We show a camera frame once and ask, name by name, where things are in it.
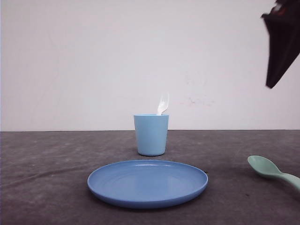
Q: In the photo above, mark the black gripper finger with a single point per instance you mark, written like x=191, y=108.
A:
x=283, y=26

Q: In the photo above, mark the mint green plastic spoon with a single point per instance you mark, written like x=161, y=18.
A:
x=267, y=169

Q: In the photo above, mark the white plastic fork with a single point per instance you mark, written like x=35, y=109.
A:
x=163, y=104

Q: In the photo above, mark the light blue plastic cup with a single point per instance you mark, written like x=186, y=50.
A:
x=151, y=133

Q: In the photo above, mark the blue plastic plate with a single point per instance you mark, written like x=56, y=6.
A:
x=147, y=184

